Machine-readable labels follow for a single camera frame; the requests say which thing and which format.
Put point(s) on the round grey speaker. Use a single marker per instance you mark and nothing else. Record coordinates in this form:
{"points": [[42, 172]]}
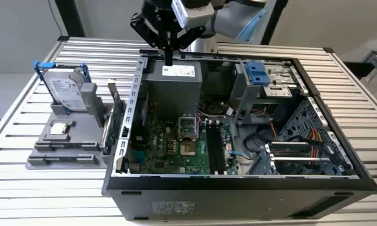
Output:
{"points": [[215, 108]]}

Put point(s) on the hard disk in blue carrier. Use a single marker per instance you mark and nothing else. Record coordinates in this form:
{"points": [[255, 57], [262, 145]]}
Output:
{"points": [[64, 91]]}

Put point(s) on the silver drive cage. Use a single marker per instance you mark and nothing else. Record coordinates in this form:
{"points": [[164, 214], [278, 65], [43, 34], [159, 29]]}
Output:
{"points": [[242, 99]]}

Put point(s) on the grey power supply unit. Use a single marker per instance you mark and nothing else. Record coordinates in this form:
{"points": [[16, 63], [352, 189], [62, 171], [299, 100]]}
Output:
{"points": [[172, 94]]}

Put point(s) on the black table corner cap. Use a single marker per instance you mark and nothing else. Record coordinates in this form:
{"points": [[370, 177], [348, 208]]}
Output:
{"points": [[63, 38], [328, 50]]}

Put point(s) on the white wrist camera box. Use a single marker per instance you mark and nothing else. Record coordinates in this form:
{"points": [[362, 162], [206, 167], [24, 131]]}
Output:
{"points": [[195, 14]]}

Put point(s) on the silver CPU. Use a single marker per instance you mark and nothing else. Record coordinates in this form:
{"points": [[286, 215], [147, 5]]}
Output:
{"points": [[59, 129]]}

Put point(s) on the black PC case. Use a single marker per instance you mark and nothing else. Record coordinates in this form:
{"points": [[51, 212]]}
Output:
{"points": [[207, 200]]}

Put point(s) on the CPU socket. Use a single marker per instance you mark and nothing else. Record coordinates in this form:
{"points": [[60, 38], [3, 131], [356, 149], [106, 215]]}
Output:
{"points": [[188, 148]]}

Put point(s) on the blue drive latch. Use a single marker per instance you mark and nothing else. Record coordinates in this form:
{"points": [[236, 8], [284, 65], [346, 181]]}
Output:
{"points": [[258, 75]]}

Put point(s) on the green graphics card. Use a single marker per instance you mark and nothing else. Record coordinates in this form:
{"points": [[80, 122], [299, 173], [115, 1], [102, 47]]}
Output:
{"points": [[115, 122]]}

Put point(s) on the black case fan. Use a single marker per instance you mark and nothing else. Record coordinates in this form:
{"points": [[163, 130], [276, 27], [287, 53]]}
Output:
{"points": [[142, 115]]}

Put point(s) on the light blue pull tab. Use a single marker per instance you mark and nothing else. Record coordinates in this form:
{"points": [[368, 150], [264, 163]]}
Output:
{"points": [[236, 152]]}

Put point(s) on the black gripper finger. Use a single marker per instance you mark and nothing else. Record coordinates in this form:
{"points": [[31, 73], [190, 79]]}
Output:
{"points": [[144, 30], [188, 37]]}

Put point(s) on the black upright post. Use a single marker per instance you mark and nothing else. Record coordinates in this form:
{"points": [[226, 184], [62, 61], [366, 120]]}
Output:
{"points": [[72, 18], [276, 21]]}

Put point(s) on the black case latch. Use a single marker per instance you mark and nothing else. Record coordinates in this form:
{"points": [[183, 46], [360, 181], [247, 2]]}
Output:
{"points": [[124, 131]]}

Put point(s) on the grey parts rack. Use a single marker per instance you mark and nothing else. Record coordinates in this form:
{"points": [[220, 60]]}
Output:
{"points": [[82, 131]]}

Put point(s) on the blue grey port block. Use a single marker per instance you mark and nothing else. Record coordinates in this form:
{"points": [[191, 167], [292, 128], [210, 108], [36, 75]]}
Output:
{"points": [[139, 157]]}

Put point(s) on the grey metal disk bay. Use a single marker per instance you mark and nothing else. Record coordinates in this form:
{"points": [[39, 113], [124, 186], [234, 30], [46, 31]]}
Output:
{"points": [[290, 148]]}

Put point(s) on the green motherboard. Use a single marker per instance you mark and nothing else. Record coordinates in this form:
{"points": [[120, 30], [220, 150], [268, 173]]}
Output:
{"points": [[191, 162]]}

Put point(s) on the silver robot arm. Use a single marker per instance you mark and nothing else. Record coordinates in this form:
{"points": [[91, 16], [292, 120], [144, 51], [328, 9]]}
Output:
{"points": [[230, 21]]}

